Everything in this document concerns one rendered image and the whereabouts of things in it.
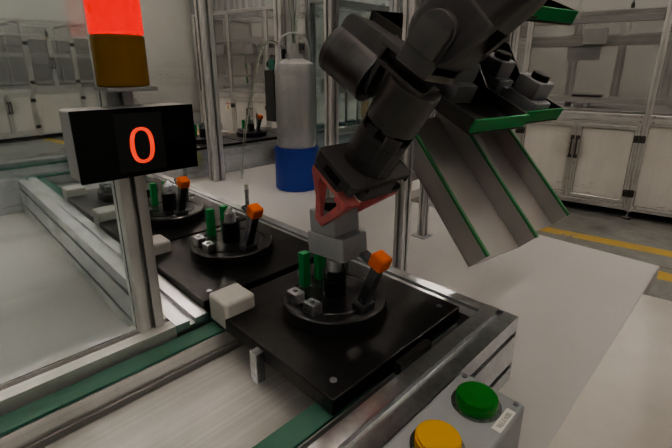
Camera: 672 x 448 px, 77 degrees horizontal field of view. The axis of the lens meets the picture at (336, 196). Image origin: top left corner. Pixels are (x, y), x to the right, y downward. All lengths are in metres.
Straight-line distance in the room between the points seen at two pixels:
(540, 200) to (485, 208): 0.17
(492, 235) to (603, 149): 3.70
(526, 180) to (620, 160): 3.52
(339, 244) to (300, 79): 0.99
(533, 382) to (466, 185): 0.32
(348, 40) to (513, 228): 0.46
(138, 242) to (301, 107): 0.97
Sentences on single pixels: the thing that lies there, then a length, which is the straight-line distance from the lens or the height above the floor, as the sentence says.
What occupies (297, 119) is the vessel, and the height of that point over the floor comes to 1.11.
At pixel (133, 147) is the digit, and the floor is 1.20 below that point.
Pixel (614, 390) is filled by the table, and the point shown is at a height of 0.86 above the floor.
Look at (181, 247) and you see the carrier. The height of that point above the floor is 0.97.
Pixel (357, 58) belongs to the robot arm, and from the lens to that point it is 0.44.
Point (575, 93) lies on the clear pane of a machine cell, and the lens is 4.39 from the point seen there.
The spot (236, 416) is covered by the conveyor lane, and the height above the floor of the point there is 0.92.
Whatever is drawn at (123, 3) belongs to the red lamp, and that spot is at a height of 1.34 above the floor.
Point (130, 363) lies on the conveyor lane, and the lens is 0.59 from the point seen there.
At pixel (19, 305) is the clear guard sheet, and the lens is 0.56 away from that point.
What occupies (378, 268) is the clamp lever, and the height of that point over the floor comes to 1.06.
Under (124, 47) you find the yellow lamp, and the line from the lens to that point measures 0.48.
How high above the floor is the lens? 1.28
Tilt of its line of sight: 17 degrees down
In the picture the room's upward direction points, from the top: straight up
